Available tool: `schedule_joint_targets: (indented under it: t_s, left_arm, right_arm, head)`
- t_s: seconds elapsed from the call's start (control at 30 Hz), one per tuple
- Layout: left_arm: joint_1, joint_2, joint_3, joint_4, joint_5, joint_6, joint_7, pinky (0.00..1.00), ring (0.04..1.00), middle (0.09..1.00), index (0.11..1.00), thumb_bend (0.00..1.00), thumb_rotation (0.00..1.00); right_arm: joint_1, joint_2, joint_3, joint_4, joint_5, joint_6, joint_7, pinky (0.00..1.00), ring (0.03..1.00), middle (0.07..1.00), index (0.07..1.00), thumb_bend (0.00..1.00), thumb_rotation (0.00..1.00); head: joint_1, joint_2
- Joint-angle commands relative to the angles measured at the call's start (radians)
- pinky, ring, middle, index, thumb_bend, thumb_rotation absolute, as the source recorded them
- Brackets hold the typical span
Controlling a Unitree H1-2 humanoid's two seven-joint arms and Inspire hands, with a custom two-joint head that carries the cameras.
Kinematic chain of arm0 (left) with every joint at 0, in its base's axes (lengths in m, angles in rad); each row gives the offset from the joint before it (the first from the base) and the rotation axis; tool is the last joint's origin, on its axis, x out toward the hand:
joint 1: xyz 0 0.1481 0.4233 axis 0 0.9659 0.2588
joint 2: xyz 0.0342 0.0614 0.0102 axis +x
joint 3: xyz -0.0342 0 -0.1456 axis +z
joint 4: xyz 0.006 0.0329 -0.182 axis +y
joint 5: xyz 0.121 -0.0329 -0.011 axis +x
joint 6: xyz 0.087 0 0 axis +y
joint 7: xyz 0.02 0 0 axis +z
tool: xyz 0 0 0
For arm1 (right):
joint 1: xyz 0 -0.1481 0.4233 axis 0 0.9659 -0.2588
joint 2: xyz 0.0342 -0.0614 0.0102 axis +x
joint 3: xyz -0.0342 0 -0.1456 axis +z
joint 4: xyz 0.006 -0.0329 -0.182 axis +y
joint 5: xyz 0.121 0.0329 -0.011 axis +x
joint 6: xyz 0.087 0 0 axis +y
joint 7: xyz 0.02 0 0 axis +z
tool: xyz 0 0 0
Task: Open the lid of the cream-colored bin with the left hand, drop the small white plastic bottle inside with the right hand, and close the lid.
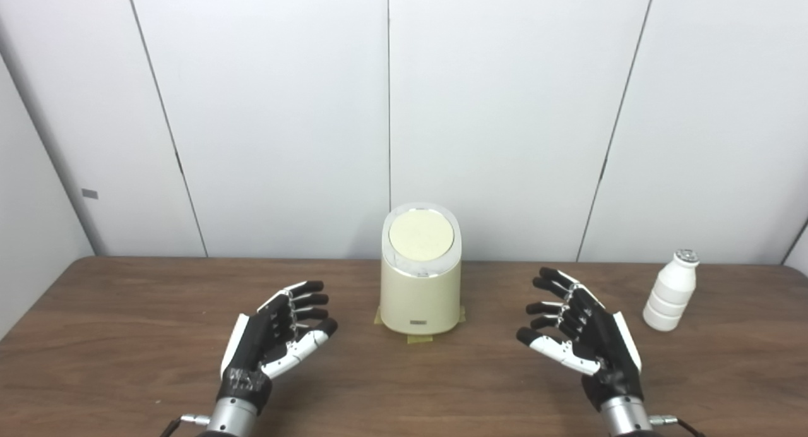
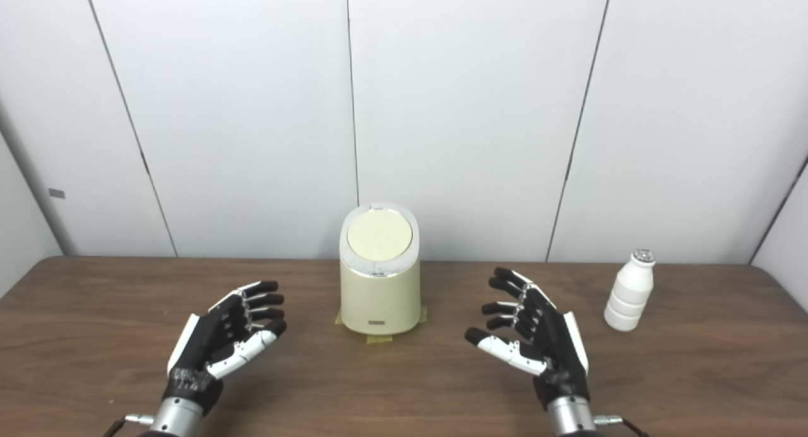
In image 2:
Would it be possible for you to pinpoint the white and black left hand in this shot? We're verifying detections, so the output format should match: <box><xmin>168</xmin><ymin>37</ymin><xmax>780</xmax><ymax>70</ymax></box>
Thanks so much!
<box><xmin>163</xmin><ymin>280</ymin><xmax>288</xmax><ymax>416</ymax></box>

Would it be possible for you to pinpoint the white and black right hand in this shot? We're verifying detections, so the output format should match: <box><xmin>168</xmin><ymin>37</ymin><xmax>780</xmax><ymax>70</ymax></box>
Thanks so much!
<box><xmin>465</xmin><ymin>267</ymin><xmax>591</xmax><ymax>412</ymax></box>

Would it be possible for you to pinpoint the small white plastic bottle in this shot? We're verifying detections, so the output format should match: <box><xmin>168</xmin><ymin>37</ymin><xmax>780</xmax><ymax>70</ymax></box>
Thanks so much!
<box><xmin>603</xmin><ymin>249</ymin><xmax>656</xmax><ymax>332</ymax></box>

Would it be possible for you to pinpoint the cream-colored bin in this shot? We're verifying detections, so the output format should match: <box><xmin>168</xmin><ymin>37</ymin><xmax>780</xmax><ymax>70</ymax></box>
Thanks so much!
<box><xmin>339</xmin><ymin>202</ymin><xmax>422</xmax><ymax>336</ymax></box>

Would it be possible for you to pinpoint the cream round bin lid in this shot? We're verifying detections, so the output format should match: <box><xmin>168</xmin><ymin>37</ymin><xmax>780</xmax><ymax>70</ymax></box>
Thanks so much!
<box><xmin>347</xmin><ymin>208</ymin><xmax>413</xmax><ymax>261</ymax></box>

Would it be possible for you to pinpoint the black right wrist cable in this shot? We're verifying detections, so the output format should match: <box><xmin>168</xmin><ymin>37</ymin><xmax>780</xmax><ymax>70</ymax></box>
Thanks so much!
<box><xmin>593</xmin><ymin>414</ymin><xmax>648</xmax><ymax>437</ymax></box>

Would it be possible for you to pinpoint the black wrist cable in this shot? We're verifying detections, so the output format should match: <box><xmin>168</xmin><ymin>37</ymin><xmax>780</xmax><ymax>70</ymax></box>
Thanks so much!
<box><xmin>103</xmin><ymin>414</ymin><xmax>156</xmax><ymax>437</ymax></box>
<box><xmin>593</xmin><ymin>414</ymin><xmax>648</xmax><ymax>437</ymax></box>

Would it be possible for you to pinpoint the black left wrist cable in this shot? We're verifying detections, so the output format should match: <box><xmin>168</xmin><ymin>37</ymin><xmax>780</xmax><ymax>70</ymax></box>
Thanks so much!
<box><xmin>103</xmin><ymin>414</ymin><xmax>156</xmax><ymax>437</ymax></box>

